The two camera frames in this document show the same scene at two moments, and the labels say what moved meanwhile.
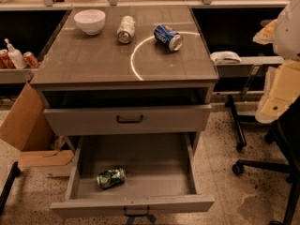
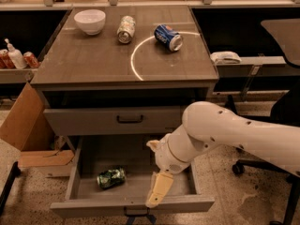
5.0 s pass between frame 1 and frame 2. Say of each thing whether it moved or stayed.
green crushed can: stayed
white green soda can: stayed
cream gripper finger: moved
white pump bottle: stayed
